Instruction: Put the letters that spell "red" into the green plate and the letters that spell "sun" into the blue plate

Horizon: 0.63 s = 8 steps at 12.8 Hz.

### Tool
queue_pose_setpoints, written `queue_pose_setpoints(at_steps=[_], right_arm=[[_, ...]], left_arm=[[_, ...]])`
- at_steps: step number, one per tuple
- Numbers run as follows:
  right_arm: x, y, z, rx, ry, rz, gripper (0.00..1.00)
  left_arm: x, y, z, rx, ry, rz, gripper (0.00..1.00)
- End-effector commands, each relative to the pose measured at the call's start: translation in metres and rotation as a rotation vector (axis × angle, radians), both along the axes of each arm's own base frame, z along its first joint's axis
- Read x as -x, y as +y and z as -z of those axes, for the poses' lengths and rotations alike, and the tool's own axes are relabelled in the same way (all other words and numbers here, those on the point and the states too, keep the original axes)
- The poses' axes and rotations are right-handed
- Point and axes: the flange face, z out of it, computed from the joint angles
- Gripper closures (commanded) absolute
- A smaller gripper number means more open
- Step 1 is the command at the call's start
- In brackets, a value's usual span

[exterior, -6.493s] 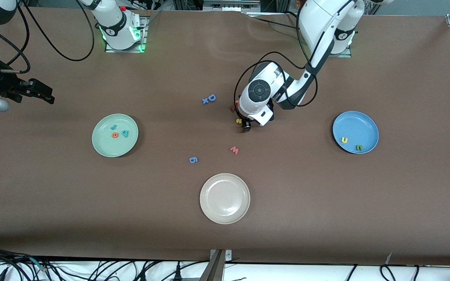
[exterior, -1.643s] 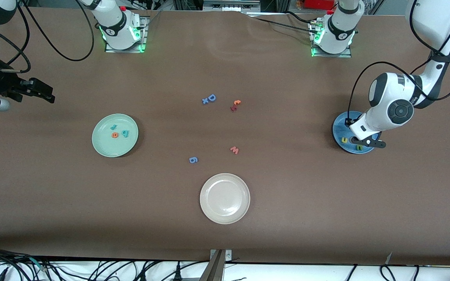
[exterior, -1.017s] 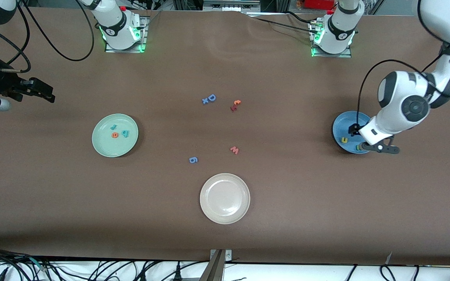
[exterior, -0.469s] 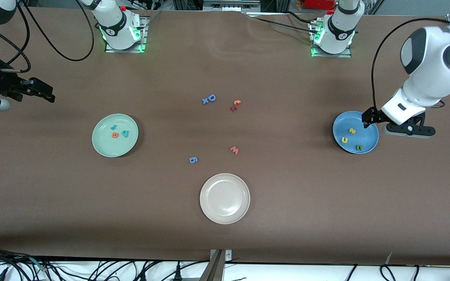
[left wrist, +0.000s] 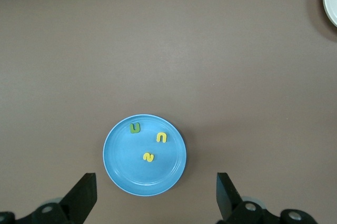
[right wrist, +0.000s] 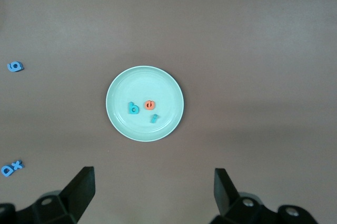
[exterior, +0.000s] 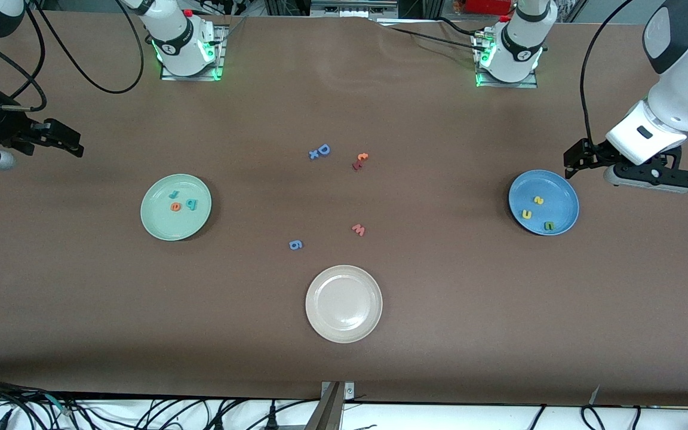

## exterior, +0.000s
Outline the aluminium frame rack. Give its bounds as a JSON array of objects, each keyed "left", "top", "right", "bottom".
[{"left": 263, "top": 0, "right": 440, "bottom": 19}]

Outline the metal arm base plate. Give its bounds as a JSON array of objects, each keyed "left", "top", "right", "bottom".
[
  {"left": 474, "top": 29, "right": 539, "bottom": 89},
  {"left": 160, "top": 24, "right": 228, "bottom": 82}
]

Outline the beige plate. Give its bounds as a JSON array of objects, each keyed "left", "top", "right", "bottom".
[{"left": 305, "top": 265, "right": 383, "bottom": 344}]

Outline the looped black floor cable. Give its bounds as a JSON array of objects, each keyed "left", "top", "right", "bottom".
[{"left": 580, "top": 405, "right": 606, "bottom": 430}]

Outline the grey metal beam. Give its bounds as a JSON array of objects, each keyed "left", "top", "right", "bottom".
[{"left": 303, "top": 382, "right": 345, "bottom": 430}]

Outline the blue plate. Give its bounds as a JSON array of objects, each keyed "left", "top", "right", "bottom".
[{"left": 508, "top": 170, "right": 580, "bottom": 237}]

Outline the thin black power cable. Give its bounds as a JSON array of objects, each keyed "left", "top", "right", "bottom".
[
  {"left": 387, "top": 26, "right": 491, "bottom": 54},
  {"left": 435, "top": 17, "right": 487, "bottom": 36}
]

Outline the brown table mat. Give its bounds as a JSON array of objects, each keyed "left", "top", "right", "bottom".
[{"left": 0, "top": 11, "right": 688, "bottom": 408}]

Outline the metal clamp bracket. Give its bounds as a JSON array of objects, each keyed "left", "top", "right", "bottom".
[{"left": 321, "top": 381, "right": 355, "bottom": 401}]

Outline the black camera cable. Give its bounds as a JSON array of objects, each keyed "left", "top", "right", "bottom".
[
  {"left": 580, "top": 0, "right": 640, "bottom": 147},
  {"left": 0, "top": 0, "right": 145, "bottom": 114}
]

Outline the red box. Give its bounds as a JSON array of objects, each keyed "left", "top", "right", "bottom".
[{"left": 465, "top": 0, "right": 513, "bottom": 16}]

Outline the mint green plate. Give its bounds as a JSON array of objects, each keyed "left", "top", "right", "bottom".
[{"left": 140, "top": 174, "right": 213, "bottom": 241}]

